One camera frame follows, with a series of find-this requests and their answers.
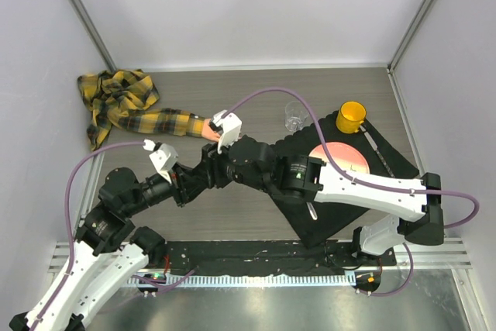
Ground yellow mug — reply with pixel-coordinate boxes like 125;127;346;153
336;101;367;134

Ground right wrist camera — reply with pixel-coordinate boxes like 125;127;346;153
209;110;242;154

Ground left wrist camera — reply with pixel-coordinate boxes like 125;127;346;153
143;139;178;184

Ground black scalloped placemat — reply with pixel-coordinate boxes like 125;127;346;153
270;112;420;248

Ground clear plastic cup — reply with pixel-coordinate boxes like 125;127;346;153
284;101;308;133

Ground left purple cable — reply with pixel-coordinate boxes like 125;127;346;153
36;140;146;320

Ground silver fork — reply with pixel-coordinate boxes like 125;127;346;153
306;202;318;221

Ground pink cream plate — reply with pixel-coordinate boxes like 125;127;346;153
325;142;370;174

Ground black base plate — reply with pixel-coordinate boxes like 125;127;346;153
167;240;397;277

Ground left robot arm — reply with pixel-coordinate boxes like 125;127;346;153
9;166;212;330

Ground white cable duct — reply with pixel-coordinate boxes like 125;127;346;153
131;273;357;288

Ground silver knife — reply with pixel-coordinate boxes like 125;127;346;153
360;126;395;178

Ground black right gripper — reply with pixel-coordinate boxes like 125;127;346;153
192;133;272;194

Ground mannequin hand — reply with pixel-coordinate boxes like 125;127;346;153
201;118;241;143

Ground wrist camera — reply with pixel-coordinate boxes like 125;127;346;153
143;139;178;184
209;110;242;154

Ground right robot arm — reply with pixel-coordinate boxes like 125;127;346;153
202;136;444;265

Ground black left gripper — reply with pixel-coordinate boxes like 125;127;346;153
124;160;205;215

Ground yellow plaid shirt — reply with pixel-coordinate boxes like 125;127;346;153
77;70;205;151

